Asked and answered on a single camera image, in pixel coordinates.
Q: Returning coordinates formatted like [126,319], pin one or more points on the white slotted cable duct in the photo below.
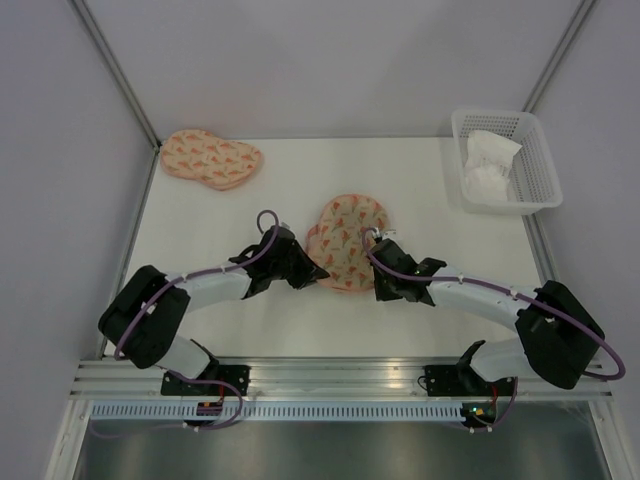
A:
[280,411]

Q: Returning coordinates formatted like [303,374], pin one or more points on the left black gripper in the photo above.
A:
[309,272]

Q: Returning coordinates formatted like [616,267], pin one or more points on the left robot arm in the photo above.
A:
[143,320]

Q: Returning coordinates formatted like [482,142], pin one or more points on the floral mesh laundry bag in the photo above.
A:
[334,243]

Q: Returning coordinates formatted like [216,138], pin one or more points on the left aluminium frame post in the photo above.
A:
[93,30]

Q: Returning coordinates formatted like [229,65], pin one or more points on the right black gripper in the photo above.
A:
[381,292]

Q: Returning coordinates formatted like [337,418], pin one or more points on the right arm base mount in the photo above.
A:
[440,380]

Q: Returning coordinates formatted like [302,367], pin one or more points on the right aluminium frame post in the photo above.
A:
[573,29]

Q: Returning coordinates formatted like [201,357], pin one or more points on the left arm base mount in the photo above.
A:
[224,388]

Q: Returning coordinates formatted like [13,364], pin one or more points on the white perforated plastic basket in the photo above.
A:
[534,184]

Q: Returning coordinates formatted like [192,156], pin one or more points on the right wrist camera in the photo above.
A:
[389,234]

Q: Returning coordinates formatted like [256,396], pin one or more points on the white bra in basket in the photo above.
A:
[488,166]

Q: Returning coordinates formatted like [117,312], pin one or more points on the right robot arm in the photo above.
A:
[556,338]

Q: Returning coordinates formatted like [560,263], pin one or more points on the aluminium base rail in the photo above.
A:
[271,378]

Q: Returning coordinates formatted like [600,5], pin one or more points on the aluminium frame post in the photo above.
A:
[573,29]
[93,30]

